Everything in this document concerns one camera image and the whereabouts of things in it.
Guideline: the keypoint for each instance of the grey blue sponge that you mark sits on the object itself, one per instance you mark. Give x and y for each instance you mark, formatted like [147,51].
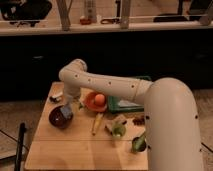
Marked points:
[66,111]

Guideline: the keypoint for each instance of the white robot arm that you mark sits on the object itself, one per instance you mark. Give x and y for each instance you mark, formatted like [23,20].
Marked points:
[171,115]

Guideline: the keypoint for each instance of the dark purple bowl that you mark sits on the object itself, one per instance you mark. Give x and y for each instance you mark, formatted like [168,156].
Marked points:
[57,119]

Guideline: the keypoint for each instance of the orange ball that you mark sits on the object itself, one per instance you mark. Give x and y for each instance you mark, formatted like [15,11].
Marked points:
[100,99]

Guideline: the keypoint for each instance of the green tray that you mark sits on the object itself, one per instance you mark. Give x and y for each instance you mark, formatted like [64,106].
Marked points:
[125,105]

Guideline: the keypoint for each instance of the yellow banana toy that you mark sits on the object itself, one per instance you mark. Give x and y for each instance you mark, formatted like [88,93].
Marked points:
[97,122]

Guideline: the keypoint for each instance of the tan wooden block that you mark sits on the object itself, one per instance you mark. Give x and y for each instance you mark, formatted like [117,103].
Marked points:
[119,119]

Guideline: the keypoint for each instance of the dark brown small object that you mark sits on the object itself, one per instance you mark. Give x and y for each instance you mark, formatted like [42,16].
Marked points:
[139,120]

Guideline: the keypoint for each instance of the dark green cup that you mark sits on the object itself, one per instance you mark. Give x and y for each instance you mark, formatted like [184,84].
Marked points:
[139,143]

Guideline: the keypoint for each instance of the red object on floor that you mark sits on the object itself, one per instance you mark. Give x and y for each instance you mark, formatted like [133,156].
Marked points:
[84,21]

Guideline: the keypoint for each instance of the wooden table leg right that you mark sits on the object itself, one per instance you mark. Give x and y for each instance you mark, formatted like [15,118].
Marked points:
[125,13]

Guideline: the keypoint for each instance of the wooden table leg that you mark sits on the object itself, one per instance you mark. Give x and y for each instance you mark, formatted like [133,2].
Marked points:
[64,14]
[125,13]

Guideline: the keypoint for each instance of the wooden table leg left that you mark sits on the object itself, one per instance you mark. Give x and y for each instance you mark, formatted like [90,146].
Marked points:
[64,14]

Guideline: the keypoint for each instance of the black pole stand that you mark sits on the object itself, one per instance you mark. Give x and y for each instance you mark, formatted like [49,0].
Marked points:
[18,157]

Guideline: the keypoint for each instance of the black office chair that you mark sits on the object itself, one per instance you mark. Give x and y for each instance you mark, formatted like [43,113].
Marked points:
[24,12]

